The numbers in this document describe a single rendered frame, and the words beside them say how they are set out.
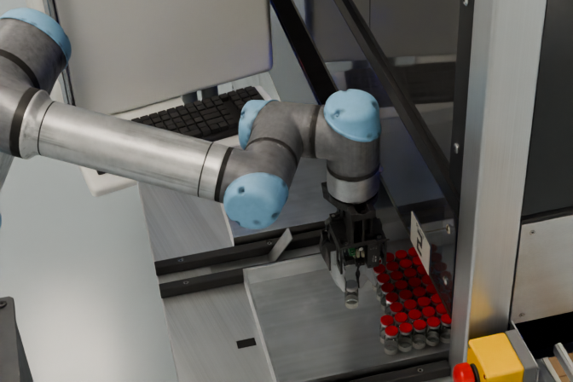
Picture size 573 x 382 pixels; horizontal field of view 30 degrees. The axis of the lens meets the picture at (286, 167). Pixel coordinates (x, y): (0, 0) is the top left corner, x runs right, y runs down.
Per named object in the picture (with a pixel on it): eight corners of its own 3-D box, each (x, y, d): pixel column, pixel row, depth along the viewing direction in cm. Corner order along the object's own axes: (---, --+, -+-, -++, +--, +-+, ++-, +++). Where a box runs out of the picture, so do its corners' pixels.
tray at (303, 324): (436, 245, 184) (437, 230, 182) (494, 355, 164) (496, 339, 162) (244, 284, 179) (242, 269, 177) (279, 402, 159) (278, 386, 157)
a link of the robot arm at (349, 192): (320, 154, 154) (374, 145, 155) (321, 179, 157) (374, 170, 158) (334, 186, 148) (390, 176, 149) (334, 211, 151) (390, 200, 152)
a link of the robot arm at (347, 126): (324, 82, 148) (385, 87, 147) (327, 145, 155) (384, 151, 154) (313, 114, 142) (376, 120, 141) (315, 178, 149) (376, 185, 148)
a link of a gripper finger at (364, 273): (367, 308, 165) (361, 265, 159) (355, 281, 169) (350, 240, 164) (385, 303, 165) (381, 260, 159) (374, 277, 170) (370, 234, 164)
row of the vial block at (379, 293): (379, 273, 179) (379, 253, 176) (413, 350, 165) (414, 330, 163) (367, 275, 179) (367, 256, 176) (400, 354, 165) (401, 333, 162)
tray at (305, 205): (378, 133, 210) (378, 118, 208) (421, 216, 190) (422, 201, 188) (208, 164, 205) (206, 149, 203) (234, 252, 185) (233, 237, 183)
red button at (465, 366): (474, 373, 149) (477, 353, 147) (485, 394, 146) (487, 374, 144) (448, 379, 149) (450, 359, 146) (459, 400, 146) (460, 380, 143)
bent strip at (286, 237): (290, 251, 185) (289, 226, 181) (294, 263, 182) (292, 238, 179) (210, 267, 183) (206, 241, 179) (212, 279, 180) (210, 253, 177)
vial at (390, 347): (396, 344, 167) (396, 323, 164) (400, 354, 165) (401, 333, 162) (382, 346, 166) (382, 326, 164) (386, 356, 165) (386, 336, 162)
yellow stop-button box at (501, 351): (512, 362, 153) (517, 327, 148) (533, 401, 147) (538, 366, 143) (462, 373, 151) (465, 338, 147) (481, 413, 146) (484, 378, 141)
